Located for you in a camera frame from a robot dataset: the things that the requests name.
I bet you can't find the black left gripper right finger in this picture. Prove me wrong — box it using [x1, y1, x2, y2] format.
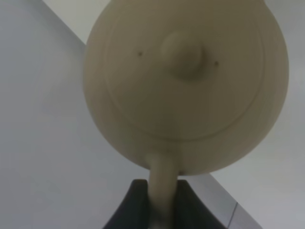
[175, 180, 226, 229]

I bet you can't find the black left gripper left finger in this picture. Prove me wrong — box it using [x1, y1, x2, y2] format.
[103, 179, 150, 229]

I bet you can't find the beige teapot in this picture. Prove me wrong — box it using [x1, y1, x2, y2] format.
[83, 0, 289, 229]

